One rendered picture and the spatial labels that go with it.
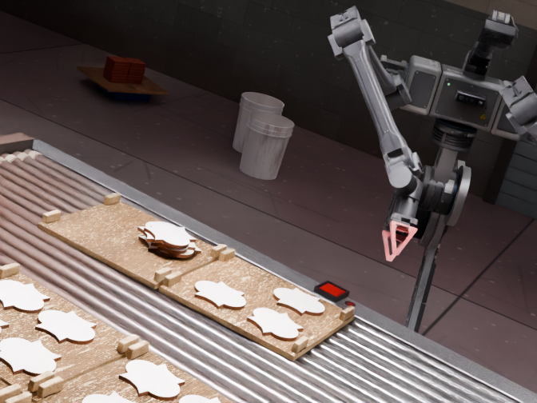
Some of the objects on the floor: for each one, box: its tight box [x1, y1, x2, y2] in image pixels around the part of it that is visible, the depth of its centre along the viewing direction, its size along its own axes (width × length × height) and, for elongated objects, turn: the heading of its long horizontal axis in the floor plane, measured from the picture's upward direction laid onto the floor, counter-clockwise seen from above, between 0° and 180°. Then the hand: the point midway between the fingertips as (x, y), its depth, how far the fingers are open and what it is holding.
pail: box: [233, 92, 284, 153], centre depth 687 cm, size 30×30×37 cm
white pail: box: [240, 111, 295, 180], centre depth 647 cm, size 30×30×37 cm
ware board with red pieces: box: [77, 56, 169, 102], centre depth 733 cm, size 50×50×28 cm
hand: (392, 254), depth 249 cm, fingers open, 9 cm apart
